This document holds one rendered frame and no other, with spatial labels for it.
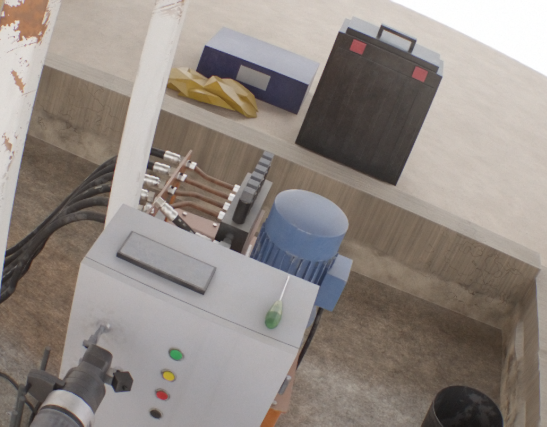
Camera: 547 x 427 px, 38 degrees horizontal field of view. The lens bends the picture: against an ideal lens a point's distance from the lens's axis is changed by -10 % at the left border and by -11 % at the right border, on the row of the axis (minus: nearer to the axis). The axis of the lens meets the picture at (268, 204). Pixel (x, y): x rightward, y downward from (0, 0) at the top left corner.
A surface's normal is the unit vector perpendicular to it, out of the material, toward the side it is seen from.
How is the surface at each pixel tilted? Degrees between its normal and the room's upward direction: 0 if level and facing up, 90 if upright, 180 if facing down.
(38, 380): 90
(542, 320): 2
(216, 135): 90
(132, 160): 91
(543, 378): 0
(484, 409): 82
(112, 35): 0
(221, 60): 90
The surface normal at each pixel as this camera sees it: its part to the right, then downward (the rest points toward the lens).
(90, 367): 0.35, -0.88
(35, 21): -0.16, 0.33
